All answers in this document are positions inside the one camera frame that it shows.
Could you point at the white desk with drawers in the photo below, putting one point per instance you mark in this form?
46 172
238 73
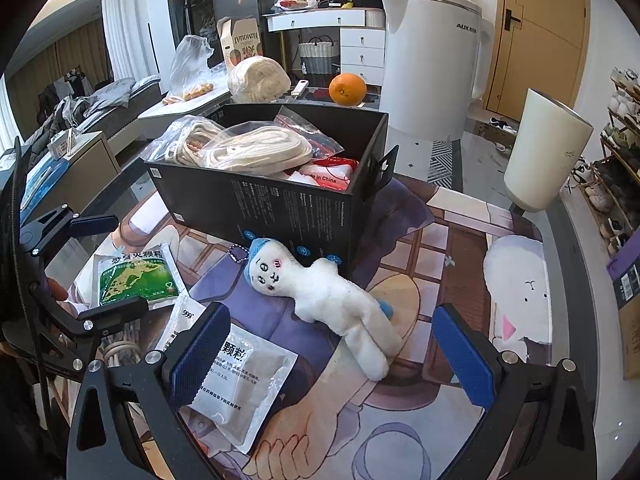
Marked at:
362 45

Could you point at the white round appliance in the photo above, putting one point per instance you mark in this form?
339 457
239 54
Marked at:
430 65

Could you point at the orange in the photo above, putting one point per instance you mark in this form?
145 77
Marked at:
347 90

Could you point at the brown curtain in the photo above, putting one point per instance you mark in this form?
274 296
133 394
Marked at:
55 70

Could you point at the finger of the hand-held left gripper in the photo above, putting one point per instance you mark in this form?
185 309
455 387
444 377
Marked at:
112 314
95 224

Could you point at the printed cardboard fruit box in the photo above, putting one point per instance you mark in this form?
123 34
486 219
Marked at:
242 42

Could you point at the wooden shoe rack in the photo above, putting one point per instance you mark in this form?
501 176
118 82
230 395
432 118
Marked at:
617 170

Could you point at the black cardboard box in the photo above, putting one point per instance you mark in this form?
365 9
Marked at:
260 210

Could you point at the white cylindrical bin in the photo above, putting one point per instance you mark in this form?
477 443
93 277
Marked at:
545 155

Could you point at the white medicine sachet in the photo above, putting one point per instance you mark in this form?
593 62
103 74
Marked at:
250 377
182 317

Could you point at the person's left hand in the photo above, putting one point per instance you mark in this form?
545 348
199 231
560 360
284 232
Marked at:
56 288

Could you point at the grey nightstand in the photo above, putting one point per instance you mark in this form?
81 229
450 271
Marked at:
85 165

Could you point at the printed table mat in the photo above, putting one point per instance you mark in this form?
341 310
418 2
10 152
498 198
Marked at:
450 260

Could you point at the grey refrigerator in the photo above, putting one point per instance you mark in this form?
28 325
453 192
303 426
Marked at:
240 0

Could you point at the clear zip bag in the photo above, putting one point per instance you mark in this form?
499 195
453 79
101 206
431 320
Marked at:
312 135

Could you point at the wooden door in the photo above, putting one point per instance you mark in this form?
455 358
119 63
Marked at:
545 35

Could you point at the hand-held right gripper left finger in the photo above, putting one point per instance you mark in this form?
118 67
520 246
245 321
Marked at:
200 355

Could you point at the red and white packet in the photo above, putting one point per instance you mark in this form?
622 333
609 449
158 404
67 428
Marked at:
330 172

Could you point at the shoes on floor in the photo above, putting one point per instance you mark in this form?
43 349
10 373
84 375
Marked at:
502 125

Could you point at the bed with grey clothes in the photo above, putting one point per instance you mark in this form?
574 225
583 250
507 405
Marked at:
100 105

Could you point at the red snack bag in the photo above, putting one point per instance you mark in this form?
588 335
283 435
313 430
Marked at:
295 2

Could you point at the dark glass cabinet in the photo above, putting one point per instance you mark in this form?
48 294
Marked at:
192 15

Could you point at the small white box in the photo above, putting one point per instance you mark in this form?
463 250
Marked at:
65 142

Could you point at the woven basket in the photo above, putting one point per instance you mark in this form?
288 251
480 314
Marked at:
319 57

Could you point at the green medicine sachet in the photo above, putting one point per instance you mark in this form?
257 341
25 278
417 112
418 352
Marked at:
130 280

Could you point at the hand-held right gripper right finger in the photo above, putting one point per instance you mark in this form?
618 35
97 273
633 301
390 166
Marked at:
462 355

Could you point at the plastic bag of kumquats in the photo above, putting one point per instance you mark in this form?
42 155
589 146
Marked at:
190 67

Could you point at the wrapped napa cabbage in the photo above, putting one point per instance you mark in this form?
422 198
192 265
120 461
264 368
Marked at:
260 80

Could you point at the white curtain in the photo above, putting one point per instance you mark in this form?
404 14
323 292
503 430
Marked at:
132 30

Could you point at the white plush doll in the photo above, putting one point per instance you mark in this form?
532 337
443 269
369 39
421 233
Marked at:
340 300

